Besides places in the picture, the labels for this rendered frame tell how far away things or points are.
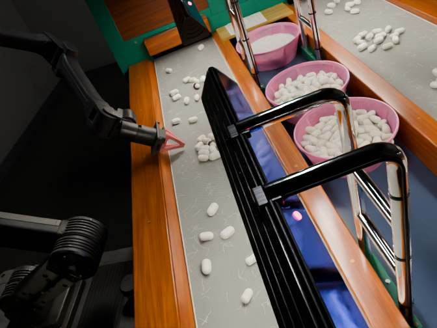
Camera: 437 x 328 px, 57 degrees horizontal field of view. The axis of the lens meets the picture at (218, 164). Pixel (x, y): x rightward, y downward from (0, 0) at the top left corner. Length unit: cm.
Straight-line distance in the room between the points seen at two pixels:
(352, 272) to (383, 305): 8
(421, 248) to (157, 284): 56
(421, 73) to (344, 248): 68
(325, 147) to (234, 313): 50
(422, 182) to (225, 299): 55
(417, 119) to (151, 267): 74
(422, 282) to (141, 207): 69
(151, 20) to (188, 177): 98
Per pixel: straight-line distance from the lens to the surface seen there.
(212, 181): 112
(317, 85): 137
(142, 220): 108
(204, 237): 96
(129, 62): 201
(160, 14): 195
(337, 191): 108
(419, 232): 98
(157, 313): 88
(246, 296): 84
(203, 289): 90
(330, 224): 89
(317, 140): 114
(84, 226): 115
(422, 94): 126
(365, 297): 79
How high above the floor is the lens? 144
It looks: 37 degrees down
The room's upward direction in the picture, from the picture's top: 23 degrees counter-clockwise
